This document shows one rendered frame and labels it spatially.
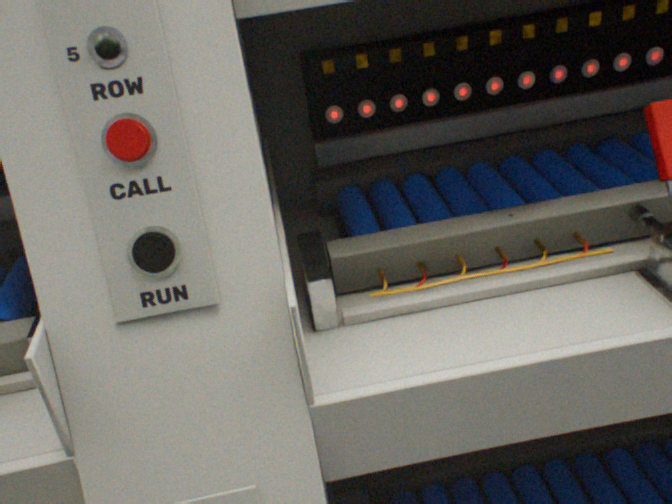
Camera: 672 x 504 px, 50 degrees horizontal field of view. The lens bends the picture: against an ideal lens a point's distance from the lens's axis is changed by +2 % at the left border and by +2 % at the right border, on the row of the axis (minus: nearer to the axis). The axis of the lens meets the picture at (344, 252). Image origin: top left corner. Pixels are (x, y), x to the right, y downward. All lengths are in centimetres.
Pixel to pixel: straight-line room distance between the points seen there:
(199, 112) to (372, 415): 14
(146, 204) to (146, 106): 4
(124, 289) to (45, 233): 4
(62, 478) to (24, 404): 5
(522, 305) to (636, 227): 8
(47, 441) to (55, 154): 12
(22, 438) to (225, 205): 13
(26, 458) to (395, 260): 18
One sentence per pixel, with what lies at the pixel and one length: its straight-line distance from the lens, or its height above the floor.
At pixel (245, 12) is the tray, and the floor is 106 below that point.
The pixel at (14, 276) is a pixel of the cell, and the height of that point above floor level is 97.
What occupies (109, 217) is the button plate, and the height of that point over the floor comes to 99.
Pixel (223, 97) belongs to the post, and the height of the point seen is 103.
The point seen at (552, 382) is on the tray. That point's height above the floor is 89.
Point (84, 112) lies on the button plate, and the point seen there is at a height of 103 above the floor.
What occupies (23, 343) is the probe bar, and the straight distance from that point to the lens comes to 35.
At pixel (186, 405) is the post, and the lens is 30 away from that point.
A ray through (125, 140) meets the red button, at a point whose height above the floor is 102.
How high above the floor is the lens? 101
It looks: 9 degrees down
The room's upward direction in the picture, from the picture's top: 10 degrees counter-clockwise
